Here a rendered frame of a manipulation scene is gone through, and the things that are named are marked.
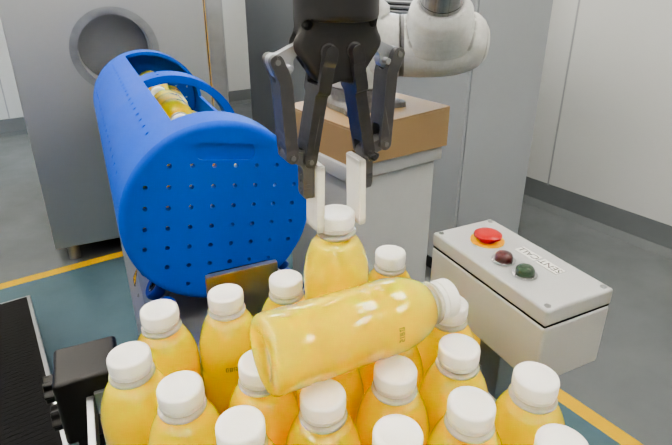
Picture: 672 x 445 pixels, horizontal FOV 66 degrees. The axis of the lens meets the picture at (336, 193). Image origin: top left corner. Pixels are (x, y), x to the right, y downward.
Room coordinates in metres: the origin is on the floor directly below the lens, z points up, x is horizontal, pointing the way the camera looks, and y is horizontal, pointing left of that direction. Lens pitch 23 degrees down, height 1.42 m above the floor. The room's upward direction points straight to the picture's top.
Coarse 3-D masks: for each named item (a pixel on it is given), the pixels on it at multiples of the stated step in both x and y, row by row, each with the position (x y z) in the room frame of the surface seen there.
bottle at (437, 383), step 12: (432, 372) 0.39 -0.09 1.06; (444, 372) 0.38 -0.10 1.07; (480, 372) 0.39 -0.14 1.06; (432, 384) 0.38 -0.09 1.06; (444, 384) 0.38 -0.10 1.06; (456, 384) 0.37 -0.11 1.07; (468, 384) 0.38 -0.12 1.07; (480, 384) 0.38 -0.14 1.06; (432, 396) 0.38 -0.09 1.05; (444, 396) 0.37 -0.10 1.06; (432, 408) 0.37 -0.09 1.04; (444, 408) 0.37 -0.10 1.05; (432, 420) 0.37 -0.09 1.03
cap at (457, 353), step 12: (444, 336) 0.41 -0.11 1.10; (456, 336) 0.41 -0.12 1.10; (468, 336) 0.41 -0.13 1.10; (444, 348) 0.39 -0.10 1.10; (456, 348) 0.39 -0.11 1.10; (468, 348) 0.39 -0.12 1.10; (444, 360) 0.38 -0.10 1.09; (456, 360) 0.38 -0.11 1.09; (468, 360) 0.38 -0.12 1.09; (456, 372) 0.38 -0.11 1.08; (468, 372) 0.38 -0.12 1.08
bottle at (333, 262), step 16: (320, 240) 0.47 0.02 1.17; (336, 240) 0.45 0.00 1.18; (352, 240) 0.47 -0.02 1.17; (320, 256) 0.45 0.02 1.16; (336, 256) 0.45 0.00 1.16; (352, 256) 0.45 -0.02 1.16; (304, 272) 0.47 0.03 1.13; (320, 272) 0.45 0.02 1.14; (336, 272) 0.44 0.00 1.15; (352, 272) 0.45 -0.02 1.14; (368, 272) 0.47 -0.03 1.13; (304, 288) 0.47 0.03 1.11; (320, 288) 0.44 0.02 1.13; (336, 288) 0.44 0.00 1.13
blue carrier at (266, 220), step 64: (128, 64) 1.27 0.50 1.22; (128, 128) 0.81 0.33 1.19; (192, 128) 0.68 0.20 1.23; (256, 128) 0.72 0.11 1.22; (128, 192) 0.64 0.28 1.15; (192, 192) 0.67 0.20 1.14; (256, 192) 0.71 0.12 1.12; (128, 256) 0.64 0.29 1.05; (192, 256) 0.67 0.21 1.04; (256, 256) 0.71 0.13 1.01
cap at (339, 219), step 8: (328, 208) 0.48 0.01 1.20; (336, 208) 0.48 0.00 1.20; (344, 208) 0.48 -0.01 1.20; (328, 216) 0.46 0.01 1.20; (336, 216) 0.46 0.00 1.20; (344, 216) 0.46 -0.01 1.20; (352, 216) 0.47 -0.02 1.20; (328, 224) 0.46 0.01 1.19; (336, 224) 0.46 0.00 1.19; (344, 224) 0.46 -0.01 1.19; (352, 224) 0.47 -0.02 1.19; (328, 232) 0.46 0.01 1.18; (336, 232) 0.46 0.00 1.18; (344, 232) 0.46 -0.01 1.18
